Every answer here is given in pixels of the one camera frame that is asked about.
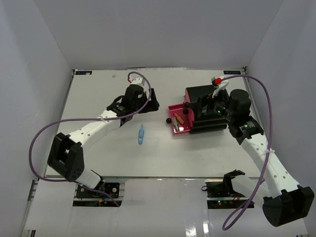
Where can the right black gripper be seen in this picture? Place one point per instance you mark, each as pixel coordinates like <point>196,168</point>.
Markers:
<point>198,105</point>

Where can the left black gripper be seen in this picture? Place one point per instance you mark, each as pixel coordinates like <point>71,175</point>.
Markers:
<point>153,105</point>

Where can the black drawer organizer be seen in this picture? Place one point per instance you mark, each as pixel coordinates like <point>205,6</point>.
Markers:
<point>209,123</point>

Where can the orange eraser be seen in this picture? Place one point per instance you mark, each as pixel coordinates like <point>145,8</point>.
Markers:
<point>179,118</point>

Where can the green correction tape pen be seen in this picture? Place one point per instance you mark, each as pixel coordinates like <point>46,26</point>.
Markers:
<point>175,123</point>

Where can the pink top drawer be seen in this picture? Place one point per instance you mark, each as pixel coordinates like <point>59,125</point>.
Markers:
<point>186,99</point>

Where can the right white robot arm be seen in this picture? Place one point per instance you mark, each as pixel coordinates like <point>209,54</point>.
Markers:
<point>280,196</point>

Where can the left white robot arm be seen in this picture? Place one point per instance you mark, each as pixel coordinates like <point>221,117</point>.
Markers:
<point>66,155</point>

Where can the blue correction tape pen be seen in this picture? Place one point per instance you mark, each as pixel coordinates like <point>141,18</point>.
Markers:
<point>141,135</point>

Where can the blue corner label right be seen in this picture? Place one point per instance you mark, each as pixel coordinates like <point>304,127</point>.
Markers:
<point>230,72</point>

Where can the blue corner label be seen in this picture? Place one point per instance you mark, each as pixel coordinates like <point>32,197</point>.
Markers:
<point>230,72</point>
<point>83,72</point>

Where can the blue corner label left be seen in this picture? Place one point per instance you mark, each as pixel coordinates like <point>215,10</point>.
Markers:
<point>83,72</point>

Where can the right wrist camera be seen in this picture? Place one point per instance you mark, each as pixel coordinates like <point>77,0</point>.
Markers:
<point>219,83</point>

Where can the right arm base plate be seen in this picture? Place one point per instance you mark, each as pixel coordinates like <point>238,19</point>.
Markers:
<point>218,190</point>

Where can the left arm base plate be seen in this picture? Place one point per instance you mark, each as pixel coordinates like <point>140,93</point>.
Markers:
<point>111,189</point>

